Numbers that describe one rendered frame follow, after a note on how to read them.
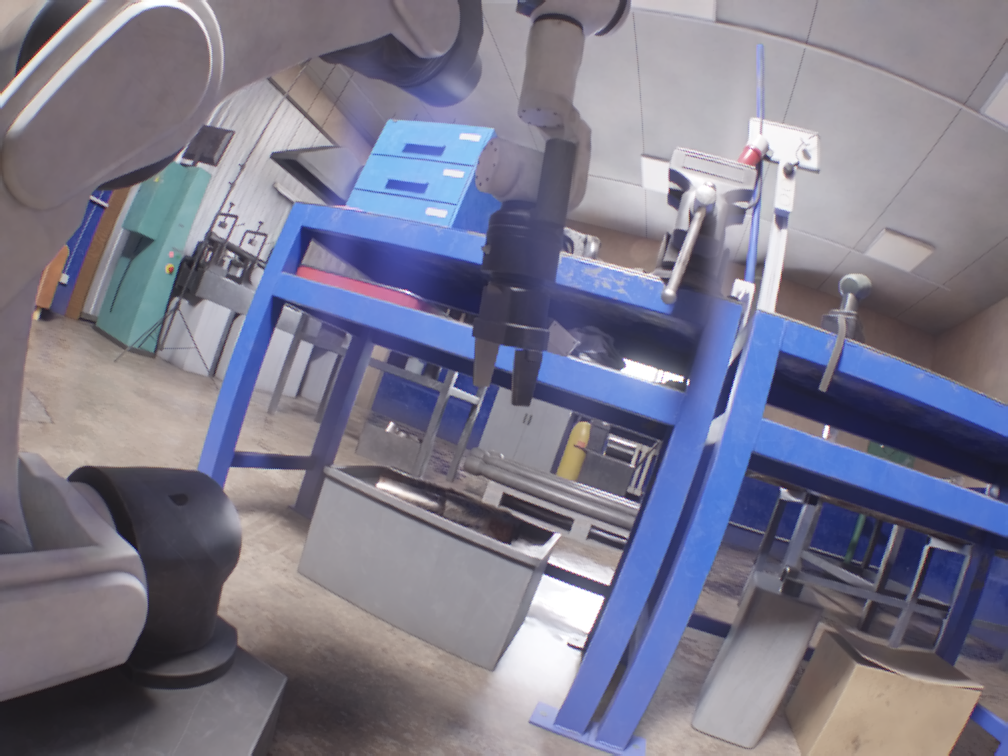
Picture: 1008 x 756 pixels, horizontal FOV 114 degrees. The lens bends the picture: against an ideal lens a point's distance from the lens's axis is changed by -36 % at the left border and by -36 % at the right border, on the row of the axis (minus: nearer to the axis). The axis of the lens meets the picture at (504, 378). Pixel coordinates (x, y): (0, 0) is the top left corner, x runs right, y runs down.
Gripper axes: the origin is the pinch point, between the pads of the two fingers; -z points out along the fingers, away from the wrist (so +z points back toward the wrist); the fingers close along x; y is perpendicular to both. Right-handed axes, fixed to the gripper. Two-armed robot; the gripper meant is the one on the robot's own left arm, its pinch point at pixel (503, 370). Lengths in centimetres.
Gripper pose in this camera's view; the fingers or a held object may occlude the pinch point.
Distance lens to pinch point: 58.9
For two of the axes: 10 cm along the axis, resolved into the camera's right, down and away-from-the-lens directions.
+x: 4.4, 1.8, -8.8
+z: 1.6, -9.8, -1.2
